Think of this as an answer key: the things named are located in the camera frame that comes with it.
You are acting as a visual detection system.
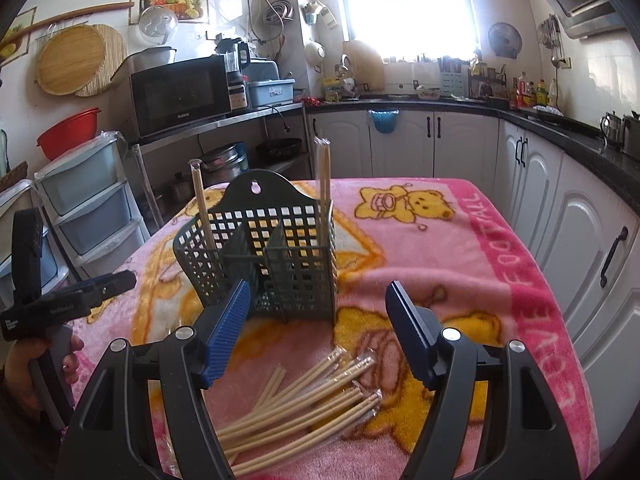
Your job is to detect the round bamboo board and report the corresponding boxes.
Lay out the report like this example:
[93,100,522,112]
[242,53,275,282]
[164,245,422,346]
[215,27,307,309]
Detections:
[35,24,108,96]

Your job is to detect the small wall fan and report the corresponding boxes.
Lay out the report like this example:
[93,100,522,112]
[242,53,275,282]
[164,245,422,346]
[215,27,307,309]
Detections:
[487,21,523,59]

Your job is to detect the grey-blue dish bin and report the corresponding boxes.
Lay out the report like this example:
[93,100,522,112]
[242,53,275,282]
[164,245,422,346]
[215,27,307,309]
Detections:
[247,77,296,109]

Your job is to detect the white plastic dome lid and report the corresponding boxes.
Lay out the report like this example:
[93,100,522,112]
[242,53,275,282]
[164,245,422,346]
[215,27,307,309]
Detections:
[138,5,179,47]

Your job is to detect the coiled hose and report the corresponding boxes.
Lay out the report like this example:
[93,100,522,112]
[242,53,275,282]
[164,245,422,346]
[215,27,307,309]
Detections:
[262,0,296,27]

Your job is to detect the fruit picture wall tile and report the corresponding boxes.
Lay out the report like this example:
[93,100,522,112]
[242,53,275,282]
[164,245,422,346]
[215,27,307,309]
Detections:
[130,0,210,26]

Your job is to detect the translucent storage container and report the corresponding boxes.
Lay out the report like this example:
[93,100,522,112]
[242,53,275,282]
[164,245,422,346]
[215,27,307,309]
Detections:
[131,46,179,72]

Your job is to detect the cluster of condiment bottles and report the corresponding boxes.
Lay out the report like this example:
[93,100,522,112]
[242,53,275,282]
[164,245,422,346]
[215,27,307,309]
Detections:
[510,70,561,111]

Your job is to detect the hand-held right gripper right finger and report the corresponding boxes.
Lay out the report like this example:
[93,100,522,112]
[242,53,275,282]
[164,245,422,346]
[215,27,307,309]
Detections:
[385,280,593,480]

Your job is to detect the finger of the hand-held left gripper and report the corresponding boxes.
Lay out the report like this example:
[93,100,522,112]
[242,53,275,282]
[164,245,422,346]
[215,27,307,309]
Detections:
[75,270,137,306]
[12,207,44,311]

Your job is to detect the pale green knife block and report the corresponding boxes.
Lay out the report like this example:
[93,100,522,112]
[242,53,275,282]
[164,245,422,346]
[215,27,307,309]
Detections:
[440,57,471,99]

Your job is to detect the large steel canister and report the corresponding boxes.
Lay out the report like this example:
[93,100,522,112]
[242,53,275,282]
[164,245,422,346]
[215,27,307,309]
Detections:
[622,114,640,159]

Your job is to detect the yellow box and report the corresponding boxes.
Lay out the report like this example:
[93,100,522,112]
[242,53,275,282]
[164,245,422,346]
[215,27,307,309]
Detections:
[322,77,347,104]

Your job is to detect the long wooden rolling pin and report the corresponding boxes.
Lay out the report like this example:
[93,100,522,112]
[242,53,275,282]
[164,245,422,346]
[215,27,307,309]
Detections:
[0,1,136,47]

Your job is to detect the red plastic basin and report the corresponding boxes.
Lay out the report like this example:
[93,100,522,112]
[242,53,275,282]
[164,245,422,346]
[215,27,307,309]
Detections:
[36,107,103,161]

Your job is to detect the black frying pan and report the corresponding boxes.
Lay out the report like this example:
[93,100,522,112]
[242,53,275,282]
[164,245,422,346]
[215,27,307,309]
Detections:
[256,137,304,164]

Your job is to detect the black microwave oven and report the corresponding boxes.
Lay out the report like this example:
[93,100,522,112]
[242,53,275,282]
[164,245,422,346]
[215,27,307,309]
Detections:
[130,55,233,137]

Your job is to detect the small hanging utensil set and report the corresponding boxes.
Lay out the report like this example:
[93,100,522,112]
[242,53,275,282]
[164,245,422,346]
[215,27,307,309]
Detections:
[540,12,564,68]

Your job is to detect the large steel pot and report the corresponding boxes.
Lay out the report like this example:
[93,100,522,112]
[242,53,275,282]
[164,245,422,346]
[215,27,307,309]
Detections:
[200,142,249,186]

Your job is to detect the round woven bamboo mat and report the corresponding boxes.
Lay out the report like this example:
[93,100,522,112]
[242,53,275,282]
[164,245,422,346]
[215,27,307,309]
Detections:
[75,23,129,98]

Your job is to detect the black kitchen countertop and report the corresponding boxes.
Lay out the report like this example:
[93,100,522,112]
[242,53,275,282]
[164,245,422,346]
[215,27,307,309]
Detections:
[305,92,640,186]

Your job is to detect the wooden chopsticks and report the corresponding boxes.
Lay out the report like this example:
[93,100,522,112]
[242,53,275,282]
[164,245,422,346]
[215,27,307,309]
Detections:
[188,158,219,252]
[312,136,334,242]

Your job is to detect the dark green utensil basket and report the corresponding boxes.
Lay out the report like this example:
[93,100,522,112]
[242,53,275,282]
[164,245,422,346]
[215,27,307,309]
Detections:
[172,170,338,324]

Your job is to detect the pink printed blanket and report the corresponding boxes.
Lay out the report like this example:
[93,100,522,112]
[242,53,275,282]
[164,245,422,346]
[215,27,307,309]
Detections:
[65,177,601,480]

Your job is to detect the metal shelf rack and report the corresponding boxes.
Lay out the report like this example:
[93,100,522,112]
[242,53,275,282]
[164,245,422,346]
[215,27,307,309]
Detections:
[127,102,313,231]

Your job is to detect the beige cutting board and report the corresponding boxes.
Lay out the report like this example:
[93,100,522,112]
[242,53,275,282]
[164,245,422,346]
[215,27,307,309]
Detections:
[342,40,386,92]

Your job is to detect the kitchen window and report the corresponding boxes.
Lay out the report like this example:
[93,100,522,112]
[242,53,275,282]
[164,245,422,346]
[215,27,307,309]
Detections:
[335,0,476,63]

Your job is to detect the person's left hand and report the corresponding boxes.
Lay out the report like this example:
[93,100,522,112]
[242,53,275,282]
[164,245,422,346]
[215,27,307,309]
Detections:
[2,334,86,413]

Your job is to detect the pile of chopstick packs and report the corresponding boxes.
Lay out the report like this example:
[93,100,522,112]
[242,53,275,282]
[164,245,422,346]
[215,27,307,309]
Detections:
[215,347,383,476]

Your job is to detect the green hanging holder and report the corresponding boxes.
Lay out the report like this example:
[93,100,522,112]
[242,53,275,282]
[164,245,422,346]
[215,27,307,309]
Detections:
[301,2,329,27]

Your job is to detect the white base cabinets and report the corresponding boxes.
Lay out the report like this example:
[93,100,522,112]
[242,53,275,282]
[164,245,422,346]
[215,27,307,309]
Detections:
[307,105,640,453]

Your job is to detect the blue hanging waste bin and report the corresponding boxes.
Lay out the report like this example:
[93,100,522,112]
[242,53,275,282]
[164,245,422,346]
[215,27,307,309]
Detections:
[367,109,401,135]

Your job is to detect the grey plastic drawer unit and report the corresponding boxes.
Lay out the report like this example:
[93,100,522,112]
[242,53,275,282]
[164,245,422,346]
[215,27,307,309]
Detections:
[34,131,151,281]

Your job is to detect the small steel canister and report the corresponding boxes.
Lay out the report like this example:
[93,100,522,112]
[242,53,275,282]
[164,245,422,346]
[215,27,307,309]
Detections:
[600,110,624,151]

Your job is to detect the black blender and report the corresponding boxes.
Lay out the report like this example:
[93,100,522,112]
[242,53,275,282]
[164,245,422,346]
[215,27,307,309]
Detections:
[215,37,252,112]

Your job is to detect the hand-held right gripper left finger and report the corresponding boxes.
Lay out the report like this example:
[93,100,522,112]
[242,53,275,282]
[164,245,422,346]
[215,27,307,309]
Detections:
[54,280,252,480]

